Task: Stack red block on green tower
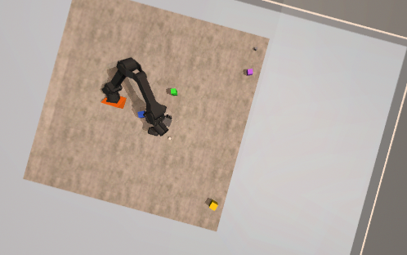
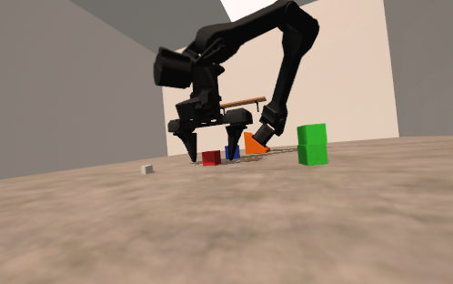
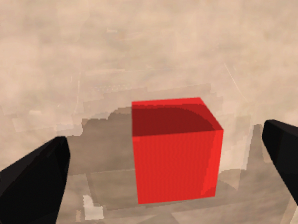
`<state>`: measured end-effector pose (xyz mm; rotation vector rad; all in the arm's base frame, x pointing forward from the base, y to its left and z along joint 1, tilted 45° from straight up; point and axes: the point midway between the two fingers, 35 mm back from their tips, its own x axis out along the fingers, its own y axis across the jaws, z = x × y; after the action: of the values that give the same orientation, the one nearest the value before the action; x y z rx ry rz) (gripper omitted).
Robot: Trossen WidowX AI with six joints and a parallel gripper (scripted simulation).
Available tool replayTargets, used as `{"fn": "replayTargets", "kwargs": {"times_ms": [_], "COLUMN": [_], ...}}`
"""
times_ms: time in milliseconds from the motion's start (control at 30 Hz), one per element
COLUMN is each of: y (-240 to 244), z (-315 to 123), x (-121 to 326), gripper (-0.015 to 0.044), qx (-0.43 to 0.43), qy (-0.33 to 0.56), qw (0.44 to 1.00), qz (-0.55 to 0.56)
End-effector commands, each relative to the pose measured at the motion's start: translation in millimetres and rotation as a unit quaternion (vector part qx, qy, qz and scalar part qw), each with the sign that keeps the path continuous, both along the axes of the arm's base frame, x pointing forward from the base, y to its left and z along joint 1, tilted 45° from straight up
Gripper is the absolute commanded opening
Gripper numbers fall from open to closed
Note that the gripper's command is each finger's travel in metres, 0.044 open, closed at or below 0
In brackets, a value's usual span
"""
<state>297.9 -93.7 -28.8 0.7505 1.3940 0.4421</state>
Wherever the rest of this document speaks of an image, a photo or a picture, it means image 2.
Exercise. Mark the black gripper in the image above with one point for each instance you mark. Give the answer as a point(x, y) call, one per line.
point(237, 118)

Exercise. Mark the green block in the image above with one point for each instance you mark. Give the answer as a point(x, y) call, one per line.
point(312, 155)
point(312, 134)

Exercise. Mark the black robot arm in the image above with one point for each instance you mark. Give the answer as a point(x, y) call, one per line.
point(216, 43)

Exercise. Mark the blue block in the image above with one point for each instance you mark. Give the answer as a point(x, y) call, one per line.
point(237, 153)

